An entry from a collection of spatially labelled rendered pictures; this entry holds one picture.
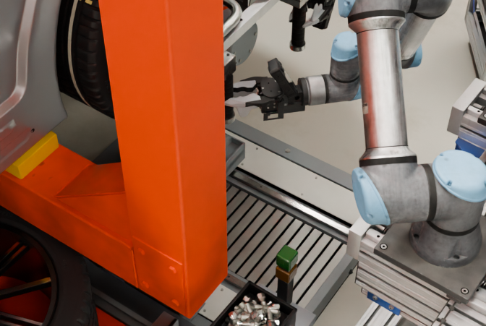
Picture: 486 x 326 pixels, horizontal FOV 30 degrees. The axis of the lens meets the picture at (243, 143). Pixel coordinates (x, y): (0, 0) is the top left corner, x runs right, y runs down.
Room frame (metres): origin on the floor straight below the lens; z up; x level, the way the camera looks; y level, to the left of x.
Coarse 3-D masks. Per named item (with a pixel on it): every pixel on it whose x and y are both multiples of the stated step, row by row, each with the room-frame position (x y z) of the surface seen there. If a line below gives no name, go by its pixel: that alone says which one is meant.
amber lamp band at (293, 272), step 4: (296, 264) 1.29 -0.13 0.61; (276, 268) 1.28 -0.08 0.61; (280, 268) 1.27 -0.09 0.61; (292, 268) 1.27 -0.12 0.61; (296, 268) 1.28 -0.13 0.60; (276, 272) 1.27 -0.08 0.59; (280, 272) 1.27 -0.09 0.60; (284, 272) 1.26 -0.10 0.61; (292, 272) 1.27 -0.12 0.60; (296, 272) 1.28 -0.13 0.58; (276, 276) 1.27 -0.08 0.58; (280, 276) 1.27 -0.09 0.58; (284, 276) 1.26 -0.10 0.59; (288, 276) 1.26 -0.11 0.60; (292, 276) 1.27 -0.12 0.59; (284, 280) 1.26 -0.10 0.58; (288, 280) 1.26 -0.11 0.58
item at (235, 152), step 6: (234, 138) 2.13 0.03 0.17; (234, 144) 2.13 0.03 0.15; (240, 144) 2.12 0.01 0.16; (228, 150) 2.10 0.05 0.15; (234, 150) 2.10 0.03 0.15; (240, 150) 2.09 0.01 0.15; (228, 156) 2.07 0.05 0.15; (234, 156) 2.06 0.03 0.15; (240, 156) 2.09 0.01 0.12; (228, 162) 2.03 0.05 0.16; (234, 162) 2.06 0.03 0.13; (240, 162) 2.09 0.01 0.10; (228, 168) 2.03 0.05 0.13; (234, 168) 2.06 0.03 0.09; (228, 174) 2.03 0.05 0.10
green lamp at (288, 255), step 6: (288, 246) 1.30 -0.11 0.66; (282, 252) 1.28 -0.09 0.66; (288, 252) 1.28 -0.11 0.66; (294, 252) 1.28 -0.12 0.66; (276, 258) 1.28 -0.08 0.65; (282, 258) 1.27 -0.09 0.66; (288, 258) 1.27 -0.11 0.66; (294, 258) 1.27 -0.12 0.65; (276, 264) 1.28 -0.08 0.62; (282, 264) 1.27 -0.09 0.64; (288, 264) 1.26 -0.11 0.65; (294, 264) 1.27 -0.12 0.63; (288, 270) 1.26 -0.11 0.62
